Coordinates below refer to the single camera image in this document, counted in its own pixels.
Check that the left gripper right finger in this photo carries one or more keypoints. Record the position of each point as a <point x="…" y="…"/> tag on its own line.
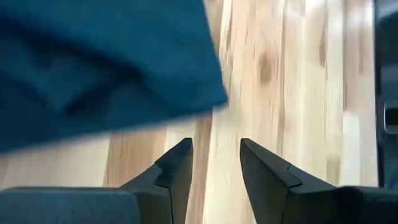
<point x="295" y="205"/>

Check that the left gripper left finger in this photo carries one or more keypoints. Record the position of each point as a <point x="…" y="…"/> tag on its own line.
<point x="93" y="207"/>

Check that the plain navy t-shirt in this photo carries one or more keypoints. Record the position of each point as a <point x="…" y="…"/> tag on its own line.
<point x="93" y="62"/>

